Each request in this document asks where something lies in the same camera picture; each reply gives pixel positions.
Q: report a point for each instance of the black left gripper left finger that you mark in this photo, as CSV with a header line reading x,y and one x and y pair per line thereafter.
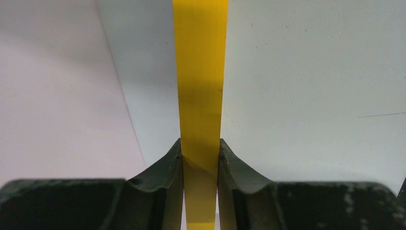
x,y
152,200

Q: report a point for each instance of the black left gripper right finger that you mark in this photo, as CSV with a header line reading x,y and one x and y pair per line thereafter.
x,y
250,201

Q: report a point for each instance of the yellow wooden picture frame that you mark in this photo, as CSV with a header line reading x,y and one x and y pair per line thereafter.
x,y
200,46

